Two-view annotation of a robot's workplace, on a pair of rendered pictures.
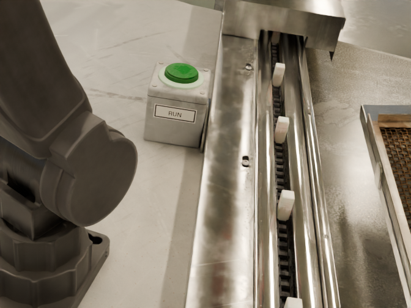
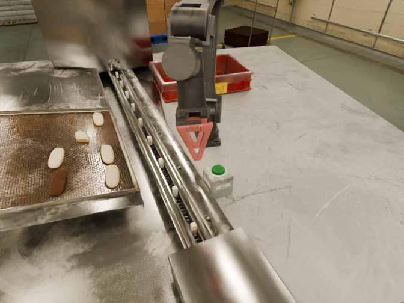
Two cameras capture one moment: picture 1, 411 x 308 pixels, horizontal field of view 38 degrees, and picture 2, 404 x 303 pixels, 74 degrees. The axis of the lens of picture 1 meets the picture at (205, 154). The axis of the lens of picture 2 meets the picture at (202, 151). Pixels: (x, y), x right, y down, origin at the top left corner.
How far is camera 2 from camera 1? 1.17 m
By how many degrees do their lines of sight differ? 104
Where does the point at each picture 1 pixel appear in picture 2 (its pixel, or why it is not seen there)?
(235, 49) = (223, 230)
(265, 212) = (165, 160)
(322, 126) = (162, 226)
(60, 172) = not seen: hidden behind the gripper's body
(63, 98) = not seen: hidden behind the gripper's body
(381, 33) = not seen: outside the picture
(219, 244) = (172, 143)
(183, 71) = (217, 168)
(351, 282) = (136, 165)
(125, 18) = (317, 258)
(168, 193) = (198, 166)
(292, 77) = (186, 234)
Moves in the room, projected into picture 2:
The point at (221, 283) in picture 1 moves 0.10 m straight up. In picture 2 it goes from (166, 137) to (164, 113)
